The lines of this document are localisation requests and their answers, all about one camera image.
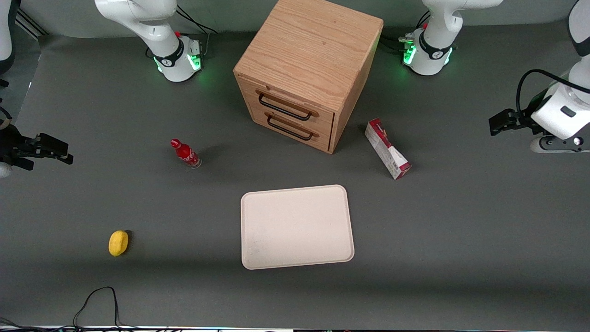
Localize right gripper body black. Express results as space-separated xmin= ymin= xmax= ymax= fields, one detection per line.
xmin=0 ymin=124 xmax=36 ymax=172

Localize red tartan cookie box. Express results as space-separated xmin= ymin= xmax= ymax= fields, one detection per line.
xmin=364 ymin=118 xmax=412 ymax=180

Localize cream rectangular tray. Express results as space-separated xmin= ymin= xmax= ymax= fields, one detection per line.
xmin=240 ymin=184 xmax=355 ymax=270

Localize yellow lemon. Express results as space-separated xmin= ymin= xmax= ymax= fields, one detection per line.
xmin=108 ymin=230 xmax=130 ymax=257

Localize red cola bottle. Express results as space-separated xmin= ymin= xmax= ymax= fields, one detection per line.
xmin=170 ymin=138 xmax=202 ymax=169

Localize wooden drawer cabinet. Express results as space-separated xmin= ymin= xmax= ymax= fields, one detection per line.
xmin=233 ymin=0 xmax=384 ymax=154

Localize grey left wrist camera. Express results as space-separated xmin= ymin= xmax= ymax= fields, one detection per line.
xmin=530 ymin=135 xmax=590 ymax=154

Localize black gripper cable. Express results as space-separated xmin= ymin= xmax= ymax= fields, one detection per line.
xmin=516 ymin=69 xmax=574 ymax=116

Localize aluminium rail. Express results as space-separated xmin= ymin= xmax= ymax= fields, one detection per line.
xmin=15 ymin=8 xmax=49 ymax=38

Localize black arm base cables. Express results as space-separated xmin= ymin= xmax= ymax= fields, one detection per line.
xmin=175 ymin=4 xmax=218 ymax=57
xmin=379 ymin=10 xmax=431 ymax=53

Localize black looped cable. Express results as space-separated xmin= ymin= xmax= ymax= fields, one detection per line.
xmin=73 ymin=286 xmax=121 ymax=331

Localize wooden drawer black handle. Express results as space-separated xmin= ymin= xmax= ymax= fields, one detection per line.
xmin=249 ymin=102 xmax=334 ymax=154
xmin=237 ymin=75 xmax=336 ymax=134

